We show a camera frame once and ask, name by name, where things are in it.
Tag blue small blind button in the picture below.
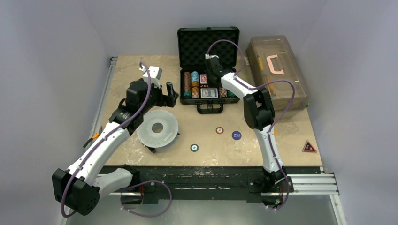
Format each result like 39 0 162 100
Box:
231 131 242 140

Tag translucent plastic toolbox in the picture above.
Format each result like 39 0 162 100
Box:
245 35 310 112

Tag aluminium frame rail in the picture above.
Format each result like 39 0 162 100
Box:
290 173 339 195

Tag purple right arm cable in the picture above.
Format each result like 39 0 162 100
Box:
206 39 296 212

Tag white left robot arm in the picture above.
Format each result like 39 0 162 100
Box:
52 78 179 218

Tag peach chip stack right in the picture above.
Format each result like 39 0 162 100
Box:
219 87 228 98

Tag orange yellow chip stack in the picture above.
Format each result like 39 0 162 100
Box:
191 81 200 98

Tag red poker chip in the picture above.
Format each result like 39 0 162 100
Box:
215 127 224 135

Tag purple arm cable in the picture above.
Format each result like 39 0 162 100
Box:
61 61 173 218
206 39 296 212

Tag light blue chip stack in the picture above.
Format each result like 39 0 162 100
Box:
191 71 199 83

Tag green fifty poker chip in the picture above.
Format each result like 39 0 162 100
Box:
190 144 199 152

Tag red triangle warning sticker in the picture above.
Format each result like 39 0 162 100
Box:
302 140 317 153

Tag white perforated cable spool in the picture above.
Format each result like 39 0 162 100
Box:
136 110 180 154

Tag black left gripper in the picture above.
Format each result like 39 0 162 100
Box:
140 81 177 114

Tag red playing card deck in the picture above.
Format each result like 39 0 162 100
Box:
199 74 208 84

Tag dark green chip stack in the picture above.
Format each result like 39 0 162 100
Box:
227 90 237 98

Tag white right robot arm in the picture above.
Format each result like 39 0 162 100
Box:
205 56 286 191

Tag blue playing card deck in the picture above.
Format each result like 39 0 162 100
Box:
200 88 218 98

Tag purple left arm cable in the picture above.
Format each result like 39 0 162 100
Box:
61 61 173 218

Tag long brown chip stack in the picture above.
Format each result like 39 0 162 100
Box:
183 71 191 99

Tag black poker set case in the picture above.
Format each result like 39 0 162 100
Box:
177 26 240 114

